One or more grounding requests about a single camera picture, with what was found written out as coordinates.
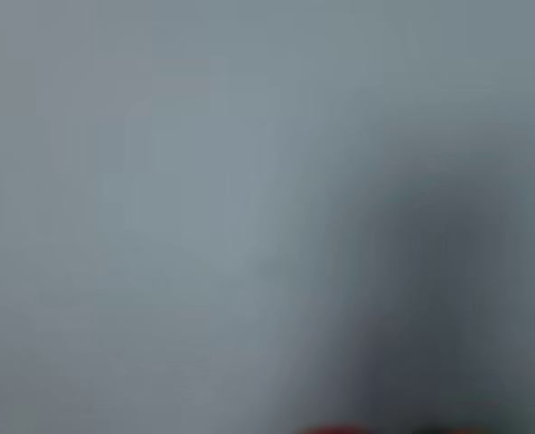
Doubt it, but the small red toy figure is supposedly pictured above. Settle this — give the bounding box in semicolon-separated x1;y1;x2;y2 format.
294;423;378;434

